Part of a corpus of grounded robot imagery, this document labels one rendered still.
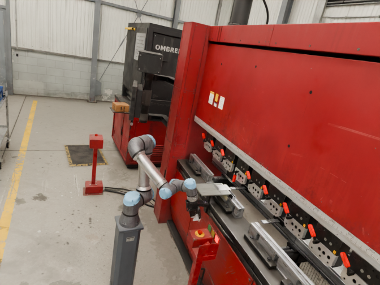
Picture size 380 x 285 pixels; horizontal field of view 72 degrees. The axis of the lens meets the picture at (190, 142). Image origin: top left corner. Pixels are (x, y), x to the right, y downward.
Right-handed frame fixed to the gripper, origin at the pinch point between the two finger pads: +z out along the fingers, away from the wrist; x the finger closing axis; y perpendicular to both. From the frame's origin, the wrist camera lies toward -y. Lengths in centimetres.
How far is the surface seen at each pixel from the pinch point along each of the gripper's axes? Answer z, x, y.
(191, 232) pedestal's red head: 11.2, -2.2, 7.1
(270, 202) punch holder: -19, 29, -40
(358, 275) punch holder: -22, 90, -42
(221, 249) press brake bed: 30.4, 6.6, -11.5
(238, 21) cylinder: -122, -80, -89
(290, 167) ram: -45, 34, -51
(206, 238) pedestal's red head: 15.1, 5.3, -1.6
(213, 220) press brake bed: 21.0, -14.8, -16.1
